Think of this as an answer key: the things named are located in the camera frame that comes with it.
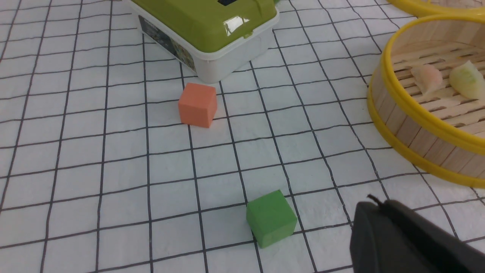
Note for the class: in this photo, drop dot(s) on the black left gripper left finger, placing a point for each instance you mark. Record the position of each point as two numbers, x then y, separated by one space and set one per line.
385 238

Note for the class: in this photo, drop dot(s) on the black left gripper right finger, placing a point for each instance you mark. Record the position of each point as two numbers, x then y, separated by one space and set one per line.
445 253

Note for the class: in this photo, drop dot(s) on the pink dumpling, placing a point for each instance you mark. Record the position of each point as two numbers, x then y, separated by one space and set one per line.
427 78

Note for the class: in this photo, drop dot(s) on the green dumpling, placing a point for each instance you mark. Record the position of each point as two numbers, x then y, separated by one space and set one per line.
468 81

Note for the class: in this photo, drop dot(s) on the bamboo steamer tray yellow rim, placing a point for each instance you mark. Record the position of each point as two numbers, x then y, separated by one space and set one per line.
442 133

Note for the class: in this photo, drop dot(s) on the yellow woven steamer lid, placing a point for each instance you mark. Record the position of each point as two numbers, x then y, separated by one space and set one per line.
424 8

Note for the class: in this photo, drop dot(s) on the green foam cube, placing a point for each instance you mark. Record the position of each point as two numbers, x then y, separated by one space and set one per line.
271 218

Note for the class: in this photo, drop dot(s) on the orange foam cube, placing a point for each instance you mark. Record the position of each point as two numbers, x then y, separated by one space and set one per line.
197 105

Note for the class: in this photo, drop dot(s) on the green lidded white box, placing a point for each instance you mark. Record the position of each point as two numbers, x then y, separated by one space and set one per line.
212 38

